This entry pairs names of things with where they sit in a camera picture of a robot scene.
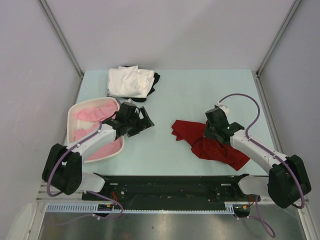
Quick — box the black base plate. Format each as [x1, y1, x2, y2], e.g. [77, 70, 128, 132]
[82, 175, 256, 210]

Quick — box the red t-shirt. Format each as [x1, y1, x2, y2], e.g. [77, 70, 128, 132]
[171, 120, 250, 171]

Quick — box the slotted cable duct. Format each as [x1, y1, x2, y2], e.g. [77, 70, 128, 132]
[46, 202, 251, 215]

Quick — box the pink t-shirt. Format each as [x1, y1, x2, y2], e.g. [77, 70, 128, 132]
[73, 100, 121, 161]

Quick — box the left aluminium frame post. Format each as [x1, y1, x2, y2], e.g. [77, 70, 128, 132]
[36, 0, 84, 79]

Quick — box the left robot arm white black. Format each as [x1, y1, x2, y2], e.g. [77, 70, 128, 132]
[42, 102, 154, 200]

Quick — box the white plastic basin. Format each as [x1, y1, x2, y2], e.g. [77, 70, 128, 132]
[67, 97, 126, 164]

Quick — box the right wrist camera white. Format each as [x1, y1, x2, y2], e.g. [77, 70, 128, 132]
[214, 101, 230, 116]

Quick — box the folded white t-shirt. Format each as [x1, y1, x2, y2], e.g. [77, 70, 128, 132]
[107, 65, 155, 99]

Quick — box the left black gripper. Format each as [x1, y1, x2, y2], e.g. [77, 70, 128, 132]
[126, 106, 153, 137]

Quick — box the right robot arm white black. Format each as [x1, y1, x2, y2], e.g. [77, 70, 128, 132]
[204, 106, 312, 209]

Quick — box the right aluminium frame post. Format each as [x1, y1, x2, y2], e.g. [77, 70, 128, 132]
[255, 0, 305, 78]

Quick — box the aluminium frame post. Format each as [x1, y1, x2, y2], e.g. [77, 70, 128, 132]
[36, 0, 84, 79]
[255, 0, 305, 78]

